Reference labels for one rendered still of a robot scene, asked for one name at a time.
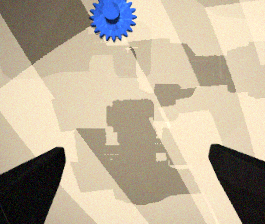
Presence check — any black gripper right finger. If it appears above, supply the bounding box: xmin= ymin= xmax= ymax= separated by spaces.
xmin=209 ymin=144 xmax=265 ymax=224

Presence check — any blue gear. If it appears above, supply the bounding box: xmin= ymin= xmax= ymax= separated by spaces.
xmin=89 ymin=0 xmax=137 ymax=43

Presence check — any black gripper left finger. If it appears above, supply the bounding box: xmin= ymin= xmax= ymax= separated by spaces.
xmin=0 ymin=147 xmax=67 ymax=224

